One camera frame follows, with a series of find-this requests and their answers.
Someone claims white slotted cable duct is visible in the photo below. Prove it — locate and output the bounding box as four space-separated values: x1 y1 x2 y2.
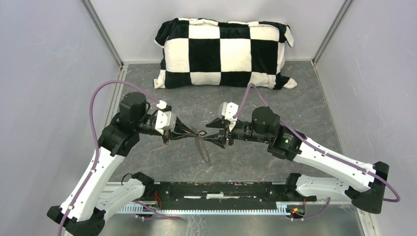
117 203 290 216

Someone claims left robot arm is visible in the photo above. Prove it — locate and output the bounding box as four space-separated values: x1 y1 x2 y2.
47 92 205 236

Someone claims black and white checkered pillow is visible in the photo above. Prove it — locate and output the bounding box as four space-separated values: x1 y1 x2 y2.
153 18 297 89

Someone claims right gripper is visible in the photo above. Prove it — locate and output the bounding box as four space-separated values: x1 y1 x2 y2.
202 117 270 149

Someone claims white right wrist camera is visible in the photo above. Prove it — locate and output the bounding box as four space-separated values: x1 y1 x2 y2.
219 102 239 131

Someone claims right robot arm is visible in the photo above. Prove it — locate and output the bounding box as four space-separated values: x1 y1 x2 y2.
206 103 389 214

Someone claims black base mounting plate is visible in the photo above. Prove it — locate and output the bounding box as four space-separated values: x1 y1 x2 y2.
137 181 317 210

